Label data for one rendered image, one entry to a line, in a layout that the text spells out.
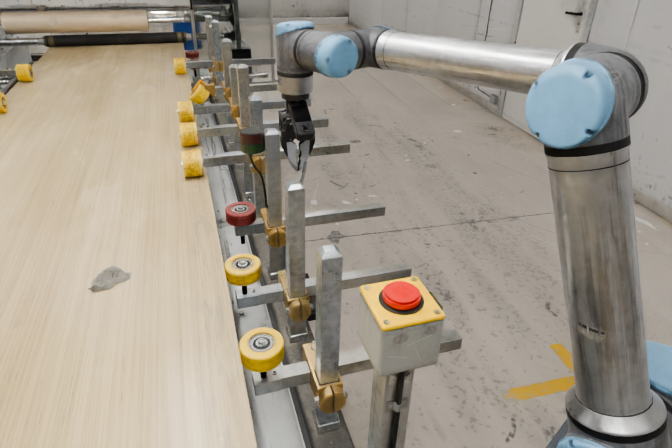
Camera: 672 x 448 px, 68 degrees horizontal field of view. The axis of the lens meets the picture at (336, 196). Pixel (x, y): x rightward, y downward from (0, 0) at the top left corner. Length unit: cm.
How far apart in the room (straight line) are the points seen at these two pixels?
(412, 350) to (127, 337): 61
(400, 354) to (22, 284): 89
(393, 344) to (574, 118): 41
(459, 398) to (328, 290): 134
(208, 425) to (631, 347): 65
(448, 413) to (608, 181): 141
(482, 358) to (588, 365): 137
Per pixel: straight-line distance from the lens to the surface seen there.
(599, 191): 79
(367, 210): 143
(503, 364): 227
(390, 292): 53
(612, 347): 90
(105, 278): 116
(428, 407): 205
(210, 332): 98
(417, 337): 53
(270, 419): 119
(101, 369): 97
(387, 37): 117
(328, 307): 85
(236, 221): 132
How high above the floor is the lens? 156
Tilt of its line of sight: 28 degrees down
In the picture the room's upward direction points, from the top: 2 degrees clockwise
